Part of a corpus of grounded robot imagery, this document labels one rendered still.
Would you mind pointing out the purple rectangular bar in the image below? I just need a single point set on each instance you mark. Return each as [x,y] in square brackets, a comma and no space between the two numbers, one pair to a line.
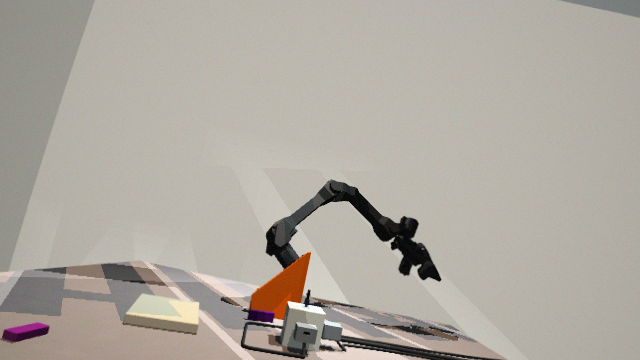
[16,334]

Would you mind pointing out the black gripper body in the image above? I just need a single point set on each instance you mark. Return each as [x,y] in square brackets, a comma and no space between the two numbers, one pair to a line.
[418,255]

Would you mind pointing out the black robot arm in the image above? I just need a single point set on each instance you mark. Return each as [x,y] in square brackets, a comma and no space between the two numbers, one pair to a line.
[282,230]

